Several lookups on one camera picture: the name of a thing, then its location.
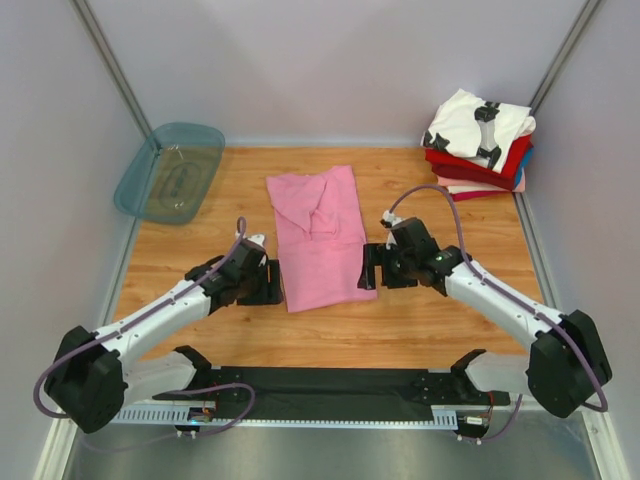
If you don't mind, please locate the white black printed folded shirt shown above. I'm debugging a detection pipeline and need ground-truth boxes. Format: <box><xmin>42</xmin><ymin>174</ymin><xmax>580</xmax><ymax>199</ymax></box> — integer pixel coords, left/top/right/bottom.
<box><xmin>421</xmin><ymin>89</ymin><xmax>536</xmax><ymax>173</ymax></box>

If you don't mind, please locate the slotted grey cable duct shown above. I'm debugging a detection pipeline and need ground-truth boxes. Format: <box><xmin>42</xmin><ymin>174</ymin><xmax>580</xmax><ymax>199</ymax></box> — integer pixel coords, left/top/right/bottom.
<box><xmin>114</xmin><ymin>405</ymin><xmax>461</xmax><ymax>429</ymax></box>

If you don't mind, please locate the light pink folded shirt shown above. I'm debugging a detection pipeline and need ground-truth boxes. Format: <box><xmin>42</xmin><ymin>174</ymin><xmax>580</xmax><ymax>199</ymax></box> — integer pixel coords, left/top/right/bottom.
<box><xmin>432</xmin><ymin>166</ymin><xmax>526</xmax><ymax>194</ymax></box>

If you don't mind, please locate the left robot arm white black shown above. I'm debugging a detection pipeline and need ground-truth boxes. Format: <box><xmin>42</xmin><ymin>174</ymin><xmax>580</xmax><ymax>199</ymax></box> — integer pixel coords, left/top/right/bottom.
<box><xmin>44</xmin><ymin>234</ymin><xmax>282</xmax><ymax>434</ymax></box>

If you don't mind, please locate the aluminium frame post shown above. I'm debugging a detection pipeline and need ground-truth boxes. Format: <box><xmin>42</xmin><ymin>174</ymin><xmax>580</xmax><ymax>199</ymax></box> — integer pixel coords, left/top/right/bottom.
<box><xmin>530</xmin><ymin>0</ymin><xmax>605</xmax><ymax>116</ymax></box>
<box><xmin>69</xmin><ymin>0</ymin><xmax>152</xmax><ymax>137</ymax></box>

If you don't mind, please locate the teal transparent plastic bin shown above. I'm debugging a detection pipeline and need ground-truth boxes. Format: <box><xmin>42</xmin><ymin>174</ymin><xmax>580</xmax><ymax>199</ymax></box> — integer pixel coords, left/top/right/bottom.
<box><xmin>114</xmin><ymin>122</ymin><xmax>226</xmax><ymax>225</ymax></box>

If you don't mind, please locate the aluminium frame post right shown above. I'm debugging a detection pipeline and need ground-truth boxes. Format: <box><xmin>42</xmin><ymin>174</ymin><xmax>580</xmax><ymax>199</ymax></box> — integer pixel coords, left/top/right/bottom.
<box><xmin>530</xmin><ymin>0</ymin><xmax>605</xmax><ymax>116</ymax></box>

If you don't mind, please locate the red folded shirt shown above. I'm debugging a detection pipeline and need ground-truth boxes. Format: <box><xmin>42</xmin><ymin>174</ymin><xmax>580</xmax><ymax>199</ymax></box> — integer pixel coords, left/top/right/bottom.
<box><xmin>425</xmin><ymin>135</ymin><xmax>533</xmax><ymax>190</ymax></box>

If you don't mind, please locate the aluminium frame post left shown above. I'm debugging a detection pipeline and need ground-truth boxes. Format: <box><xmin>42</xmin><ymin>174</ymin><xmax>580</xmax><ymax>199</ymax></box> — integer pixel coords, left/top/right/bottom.
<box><xmin>69</xmin><ymin>0</ymin><xmax>152</xmax><ymax>137</ymax></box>

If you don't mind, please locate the blue folded shirt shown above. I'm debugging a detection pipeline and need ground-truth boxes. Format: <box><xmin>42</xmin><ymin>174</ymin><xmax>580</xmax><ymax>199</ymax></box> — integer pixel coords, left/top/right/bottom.
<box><xmin>519</xmin><ymin>146</ymin><xmax>534</xmax><ymax>169</ymax></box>

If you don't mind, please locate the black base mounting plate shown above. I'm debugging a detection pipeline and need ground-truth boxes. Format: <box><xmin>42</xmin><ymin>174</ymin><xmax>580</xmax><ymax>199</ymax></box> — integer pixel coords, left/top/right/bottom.
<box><xmin>199</xmin><ymin>365</ymin><xmax>511</xmax><ymax>422</ymax></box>

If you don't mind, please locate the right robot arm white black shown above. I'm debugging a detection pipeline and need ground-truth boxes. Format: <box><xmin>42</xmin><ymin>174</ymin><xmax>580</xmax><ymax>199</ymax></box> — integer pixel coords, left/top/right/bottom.
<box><xmin>357</xmin><ymin>217</ymin><xmax>613</xmax><ymax>418</ymax></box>

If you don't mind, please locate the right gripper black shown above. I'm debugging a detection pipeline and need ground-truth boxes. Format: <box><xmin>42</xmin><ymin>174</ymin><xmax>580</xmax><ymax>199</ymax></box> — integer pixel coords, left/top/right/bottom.
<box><xmin>357</xmin><ymin>244</ymin><xmax>417</xmax><ymax>292</ymax></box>

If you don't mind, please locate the crimson folded shirt bottom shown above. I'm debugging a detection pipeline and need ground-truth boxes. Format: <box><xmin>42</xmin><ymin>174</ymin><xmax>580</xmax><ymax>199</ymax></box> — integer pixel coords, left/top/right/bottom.
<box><xmin>449</xmin><ymin>190</ymin><xmax>510</xmax><ymax>202</ymax></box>

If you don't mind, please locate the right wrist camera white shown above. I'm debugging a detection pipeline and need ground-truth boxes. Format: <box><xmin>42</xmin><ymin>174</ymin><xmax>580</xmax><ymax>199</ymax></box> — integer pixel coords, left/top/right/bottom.
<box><xmin>380</xmin><ymin>210</ymin><xmax>403</xmax><ymax>250</ymax></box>

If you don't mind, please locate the pink t shirt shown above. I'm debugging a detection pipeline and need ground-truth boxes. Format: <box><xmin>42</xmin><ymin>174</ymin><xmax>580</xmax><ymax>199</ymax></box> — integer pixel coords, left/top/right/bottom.
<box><xmin>266</xmin><ymin>165</ymin><xmax>377</xmax><ymax>313</ymax></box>

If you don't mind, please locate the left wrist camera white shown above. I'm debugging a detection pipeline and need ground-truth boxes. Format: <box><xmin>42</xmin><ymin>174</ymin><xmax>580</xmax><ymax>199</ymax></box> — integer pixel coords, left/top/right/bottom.
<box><xmin>235</xmin><ymin>232</ymin><xmax>266</xmax><ymax>249</ymax></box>

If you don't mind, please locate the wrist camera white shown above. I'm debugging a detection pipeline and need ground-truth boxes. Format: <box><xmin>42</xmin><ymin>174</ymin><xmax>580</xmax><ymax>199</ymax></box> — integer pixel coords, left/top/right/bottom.
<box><xmin>235</xmin><ymin>232</ymin><xmax>266</xmax><ymax>249</ymax></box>
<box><xmin>380</xmin><ymin>210</ymin><xmax>403</xmax><ymax>250</ymax></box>

